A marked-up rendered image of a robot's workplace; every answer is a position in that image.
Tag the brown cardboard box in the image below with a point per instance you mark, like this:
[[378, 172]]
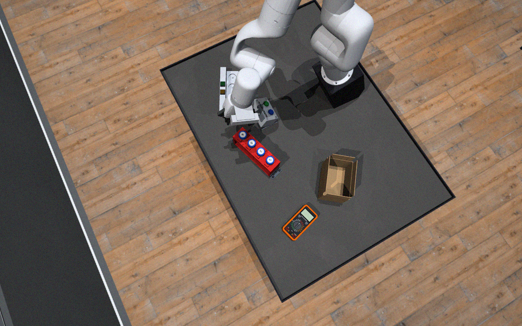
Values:
[[337, 179]]

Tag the red tube rack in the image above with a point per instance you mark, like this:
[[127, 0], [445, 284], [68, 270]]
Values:
[[252, 153]]

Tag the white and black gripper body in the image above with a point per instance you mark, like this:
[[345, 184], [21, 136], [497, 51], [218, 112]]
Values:
[[229, 107]]

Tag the orange digital multimeter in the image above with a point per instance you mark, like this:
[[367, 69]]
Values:
[[299, 222]]

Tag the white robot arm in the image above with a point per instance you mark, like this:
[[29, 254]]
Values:
[[339, 41]]

